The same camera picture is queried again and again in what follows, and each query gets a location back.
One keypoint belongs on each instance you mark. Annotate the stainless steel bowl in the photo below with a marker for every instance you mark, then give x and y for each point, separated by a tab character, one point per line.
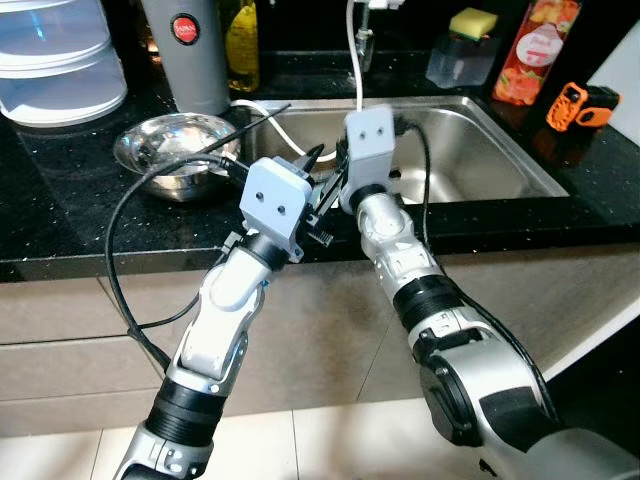
170	140

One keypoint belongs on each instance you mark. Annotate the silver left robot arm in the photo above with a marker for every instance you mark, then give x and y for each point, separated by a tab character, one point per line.
215	320

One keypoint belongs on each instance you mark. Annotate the beige cabinet front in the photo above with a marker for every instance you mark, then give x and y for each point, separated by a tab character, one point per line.
330	300

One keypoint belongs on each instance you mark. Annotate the yellow cooking oil bottle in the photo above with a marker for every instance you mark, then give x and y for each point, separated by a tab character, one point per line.
242	50

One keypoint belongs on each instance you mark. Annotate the grey jug with red badge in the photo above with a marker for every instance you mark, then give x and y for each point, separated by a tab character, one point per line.
200	75

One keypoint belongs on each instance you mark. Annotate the stainless steel sink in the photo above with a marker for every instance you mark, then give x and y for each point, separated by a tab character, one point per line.
480	150

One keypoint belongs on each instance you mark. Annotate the white faucet sprayer head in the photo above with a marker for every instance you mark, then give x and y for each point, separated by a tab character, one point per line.
385	3

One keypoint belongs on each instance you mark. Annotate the clear plastic sponge holder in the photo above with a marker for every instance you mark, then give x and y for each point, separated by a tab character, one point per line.
460	62

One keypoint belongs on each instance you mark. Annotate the yellow green sponge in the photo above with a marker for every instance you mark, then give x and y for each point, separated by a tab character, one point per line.
473	22

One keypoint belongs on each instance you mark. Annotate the orange and black hand tool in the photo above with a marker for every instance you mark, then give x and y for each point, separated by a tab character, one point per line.
572	105

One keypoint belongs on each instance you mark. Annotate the clear stacked plastic food containers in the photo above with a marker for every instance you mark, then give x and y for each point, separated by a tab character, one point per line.
60	90

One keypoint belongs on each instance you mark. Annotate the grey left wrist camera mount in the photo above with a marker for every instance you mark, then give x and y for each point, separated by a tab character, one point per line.
275	200

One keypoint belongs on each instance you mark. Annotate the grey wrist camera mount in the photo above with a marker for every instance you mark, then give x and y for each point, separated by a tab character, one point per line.
370	140
275	200

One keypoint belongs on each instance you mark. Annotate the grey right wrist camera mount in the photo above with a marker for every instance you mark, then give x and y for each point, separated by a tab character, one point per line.
370	140

